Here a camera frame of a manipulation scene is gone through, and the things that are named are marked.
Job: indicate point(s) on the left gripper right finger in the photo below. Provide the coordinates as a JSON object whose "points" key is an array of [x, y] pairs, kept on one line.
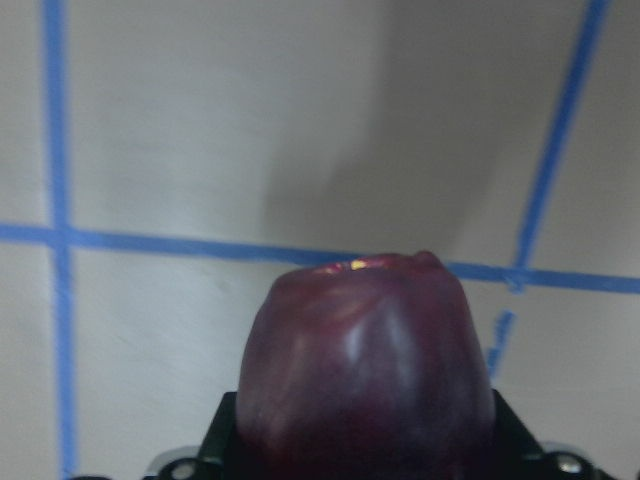
{"points": [[516, 454]]}

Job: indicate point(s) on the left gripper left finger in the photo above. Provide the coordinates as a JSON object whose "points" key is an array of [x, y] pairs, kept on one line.
{"points": [[220, 455]]}

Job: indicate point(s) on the dark red apple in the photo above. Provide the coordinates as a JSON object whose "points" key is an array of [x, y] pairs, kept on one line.
{"points": [[369, 369]]}

